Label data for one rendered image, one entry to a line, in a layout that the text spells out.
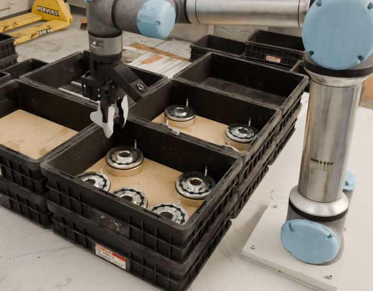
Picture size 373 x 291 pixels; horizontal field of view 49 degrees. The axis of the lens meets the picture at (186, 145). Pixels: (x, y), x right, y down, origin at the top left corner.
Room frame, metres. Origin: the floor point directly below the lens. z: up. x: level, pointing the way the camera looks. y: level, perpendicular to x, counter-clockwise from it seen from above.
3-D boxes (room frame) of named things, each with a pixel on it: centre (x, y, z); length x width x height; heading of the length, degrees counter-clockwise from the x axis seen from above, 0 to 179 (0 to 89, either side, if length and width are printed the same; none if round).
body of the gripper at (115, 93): (0.89, 0.20, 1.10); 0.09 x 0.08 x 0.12; 65
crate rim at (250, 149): (1.06, -0.04, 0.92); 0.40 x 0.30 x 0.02; 63
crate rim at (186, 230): (0.80, 0.10, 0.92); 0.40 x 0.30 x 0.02; 63
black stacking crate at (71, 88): (1.25, 0.32, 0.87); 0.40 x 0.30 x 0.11; 63
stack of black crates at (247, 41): (2.71, -0.58, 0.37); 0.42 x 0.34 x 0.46; 64
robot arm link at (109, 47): (0.89, 0.20, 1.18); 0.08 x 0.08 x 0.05
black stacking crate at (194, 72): (1.33, -0.18, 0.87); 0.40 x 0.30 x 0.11; 63
